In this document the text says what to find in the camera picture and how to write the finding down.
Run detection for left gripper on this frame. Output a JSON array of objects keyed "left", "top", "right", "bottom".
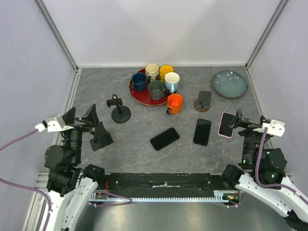
[{"left": 63, "top": 103, "right": 100, "bottom": 163}]

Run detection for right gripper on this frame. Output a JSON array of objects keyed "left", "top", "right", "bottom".
[{"left": 228, "top": 108, "right": 270, "bottom": 166}]

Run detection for pink case smartphone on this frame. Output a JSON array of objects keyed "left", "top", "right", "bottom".
[{"left": 218, "top": 112, "right": 235, "bottom": 139}]

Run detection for black angled phone stand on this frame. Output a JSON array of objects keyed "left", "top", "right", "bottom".
[{"left": 90, "top": 122, "right": 114, "bottom": 151}]

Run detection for black round-base phone stand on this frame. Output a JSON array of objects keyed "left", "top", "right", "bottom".
[{"left": 106, "top": 94, "right": 131, "bottom": 124}]

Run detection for black phone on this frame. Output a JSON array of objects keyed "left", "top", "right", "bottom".
[{"left": 193, "top": 118, "right": 211, "bottom": 146}]

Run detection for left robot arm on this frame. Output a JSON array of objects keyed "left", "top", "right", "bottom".
[{"left": 43, "top": 104, "right": 107, "bottom": 231}]

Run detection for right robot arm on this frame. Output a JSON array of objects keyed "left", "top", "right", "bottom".
[{"left": 220, "top": 109, "right": 308, "bottom": 231}]

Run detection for blue ceramic plate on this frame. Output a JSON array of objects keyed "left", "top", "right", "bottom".
[{"left": 212, "top": 71, "right": 248, "bottom": 99}]

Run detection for red round tray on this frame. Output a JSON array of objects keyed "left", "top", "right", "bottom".
[{"left": 129, "top": 80, "right": 171, "bottom": 106}]

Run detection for dark blue mug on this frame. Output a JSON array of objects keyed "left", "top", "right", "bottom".
[{"left": 129, "top": 73, "right": 147, "bottom": 92}]

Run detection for orange mug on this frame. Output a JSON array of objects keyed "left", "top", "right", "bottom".
[{"left": 166, "top": 94, "right": 183, "bottom": 115}]

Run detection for grey glass mug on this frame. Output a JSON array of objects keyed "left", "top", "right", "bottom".
[{"left": 148, "top": 80, "right": 170, "bottom": 101}]

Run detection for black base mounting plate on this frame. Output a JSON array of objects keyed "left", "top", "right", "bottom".
[{"left": 98, "top": 173, "right": 237, "bottom": 198}]

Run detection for cream mug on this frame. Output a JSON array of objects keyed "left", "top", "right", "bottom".
[{"left": 145, "top": 63, "right": 160, "bottom": 82}]

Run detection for light blue white mug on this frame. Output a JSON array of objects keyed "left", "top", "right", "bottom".
[{"left": 165, "top": 72, "right": 180, "bottom": 94}]

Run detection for yellow mug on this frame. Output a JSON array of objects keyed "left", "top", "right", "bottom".
[{"left": 159, "top": 65, "right": 174, "bottom": 83}]

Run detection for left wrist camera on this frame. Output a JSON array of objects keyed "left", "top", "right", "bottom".
[{"left": 35, "top": 115, "right": 74, "bottom": 132}]

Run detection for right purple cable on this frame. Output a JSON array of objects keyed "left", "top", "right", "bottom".
[{"left": 255, "top": 127, "right": 308, "bottom": 208}]

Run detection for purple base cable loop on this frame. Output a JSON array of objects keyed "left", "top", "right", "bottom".
[{"left": 89, "top": 190, "right": 133, "bottom": 207}]

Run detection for slotted cable duct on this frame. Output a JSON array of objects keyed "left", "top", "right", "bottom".
[{"left": 89, "top": 191, "right": 240, "bottom": 203}]

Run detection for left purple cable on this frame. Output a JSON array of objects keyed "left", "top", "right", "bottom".
[{"left": 0, "top": 128, "right": 52, "bottom": 231}]

